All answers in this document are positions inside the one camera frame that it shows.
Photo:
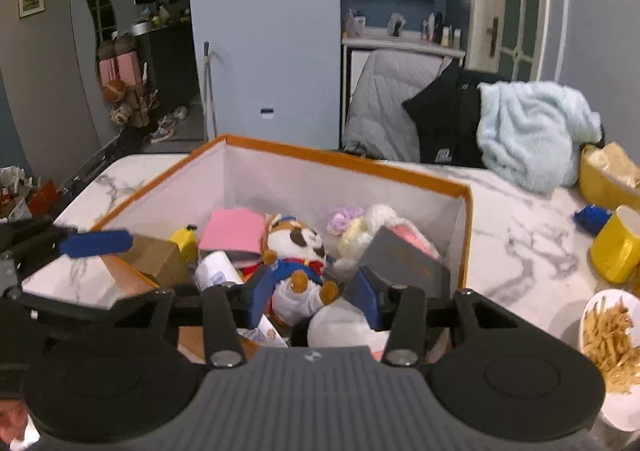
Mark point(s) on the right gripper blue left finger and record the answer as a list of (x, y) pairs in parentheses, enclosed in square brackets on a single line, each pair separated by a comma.
[(226, 308)]

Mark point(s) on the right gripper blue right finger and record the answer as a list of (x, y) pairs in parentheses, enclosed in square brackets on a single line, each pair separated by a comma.
[(398, 308)]

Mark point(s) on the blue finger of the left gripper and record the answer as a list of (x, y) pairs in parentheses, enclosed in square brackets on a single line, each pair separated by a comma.
[(96, 243)]

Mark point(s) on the dark grey box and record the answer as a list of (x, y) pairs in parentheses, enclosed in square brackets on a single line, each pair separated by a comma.
[(396, 261)]

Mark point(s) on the white round plush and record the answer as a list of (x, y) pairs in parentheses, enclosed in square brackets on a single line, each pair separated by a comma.
[(341, 324)]

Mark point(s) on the pink foam pad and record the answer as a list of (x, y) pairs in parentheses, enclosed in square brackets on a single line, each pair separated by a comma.
[(235, 231)]

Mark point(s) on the yellow tape measure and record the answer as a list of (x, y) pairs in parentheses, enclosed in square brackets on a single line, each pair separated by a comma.
[(187, 243)]

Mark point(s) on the brown cardboard box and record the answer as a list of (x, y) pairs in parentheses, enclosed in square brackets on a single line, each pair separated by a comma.
[(159, 260)]

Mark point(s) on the fox plush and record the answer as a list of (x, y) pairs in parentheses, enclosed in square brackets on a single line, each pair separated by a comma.
[(297, 257)]

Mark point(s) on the crochet bunny doll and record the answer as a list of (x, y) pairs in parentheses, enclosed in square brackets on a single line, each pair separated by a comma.
[(355, 228)]

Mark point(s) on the white paper roll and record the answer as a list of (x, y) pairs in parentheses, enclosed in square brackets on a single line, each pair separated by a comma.
[(216, 269)]

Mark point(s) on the orange storage box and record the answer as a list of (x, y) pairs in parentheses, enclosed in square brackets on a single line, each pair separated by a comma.
[(309, 184)]

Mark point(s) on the grey padded jacket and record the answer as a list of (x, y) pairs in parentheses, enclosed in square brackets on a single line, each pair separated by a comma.
[(378, 126)]

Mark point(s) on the black jacket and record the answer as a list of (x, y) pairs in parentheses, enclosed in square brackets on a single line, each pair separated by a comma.
[(447, 113)]

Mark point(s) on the white bowl of fries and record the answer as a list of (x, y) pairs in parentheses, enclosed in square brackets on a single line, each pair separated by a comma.
[(609, 338)]

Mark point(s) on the blue cloth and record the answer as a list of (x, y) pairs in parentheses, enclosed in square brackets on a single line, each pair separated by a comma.
[(592, 218)]

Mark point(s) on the light blue fleece blanket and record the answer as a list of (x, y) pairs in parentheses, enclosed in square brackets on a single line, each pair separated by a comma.
[(531, 133)]

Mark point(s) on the yellow mug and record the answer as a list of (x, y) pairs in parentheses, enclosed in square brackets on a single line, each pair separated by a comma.
[(615, 252)]

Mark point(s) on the yellow bowl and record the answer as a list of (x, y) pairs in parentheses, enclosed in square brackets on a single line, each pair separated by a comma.
[(601, 188)]

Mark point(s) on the door with glass panes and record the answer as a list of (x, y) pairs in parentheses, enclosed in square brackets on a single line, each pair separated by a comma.
[(519, 39)]

